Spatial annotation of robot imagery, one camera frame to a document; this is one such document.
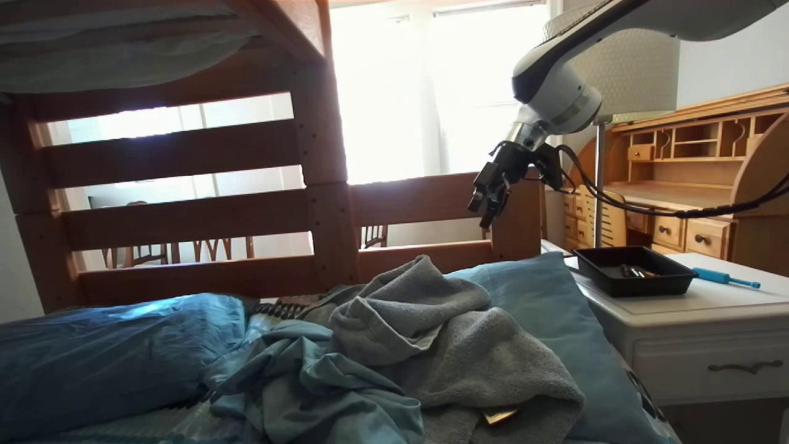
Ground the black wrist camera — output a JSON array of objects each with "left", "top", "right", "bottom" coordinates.
[{"left": 529, "top": 144, "right": 569, "bottom": 193}]

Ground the black plastic tray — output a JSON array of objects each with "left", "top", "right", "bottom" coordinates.
[{"left": 571, "top": 244, "right": 698, "bottom": 302}]

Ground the patterned blue striped bedspread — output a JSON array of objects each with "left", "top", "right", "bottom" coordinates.
[{"left": 32, "top": 403, "right": 217, "bottom": 444}]

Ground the light blue pillow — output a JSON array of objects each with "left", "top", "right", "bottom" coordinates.
[{"left": 447, "top": 249, "right": 684, "bottom": 444}]

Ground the wooden bunk bed frame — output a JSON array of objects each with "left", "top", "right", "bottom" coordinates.
[{"left": 0, "top": 0, "right": 549, "bottom": 315}]

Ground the striped bunk mattress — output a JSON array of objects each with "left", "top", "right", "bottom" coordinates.
[{"left": 0, "top": 0, "right": 257, "bottom": 95}]

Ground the grey towel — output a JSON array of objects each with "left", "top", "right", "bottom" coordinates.
[{"left": 327, "top": 254, "right": 586, "bottom": 444}]

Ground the white nightstand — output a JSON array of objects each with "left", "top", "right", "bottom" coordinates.
[{"left": 540, "top": 236, "right": 789, "bottom": 444}]

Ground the blue pen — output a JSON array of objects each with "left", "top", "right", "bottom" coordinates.
[{"left": 689, "top": 266, "right": 763, "bottom": 292}]

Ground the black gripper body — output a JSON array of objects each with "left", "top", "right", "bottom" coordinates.
[{"left": 474, "top": 141, "right": 544, "bottom": 206}]

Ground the small brass hardware piece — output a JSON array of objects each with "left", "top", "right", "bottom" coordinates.
[{"left": 613, "top": 262, "right": 661, "bottom": 281}]

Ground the wooden rolltop desk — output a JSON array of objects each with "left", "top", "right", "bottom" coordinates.
[{"left": 562, "top": 85, "right": 789, "bottom": 278}]

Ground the dark wooden chair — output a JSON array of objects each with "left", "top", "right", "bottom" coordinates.
[{"left": 84, "top": 193, "right": 257, "bottom": 268}]

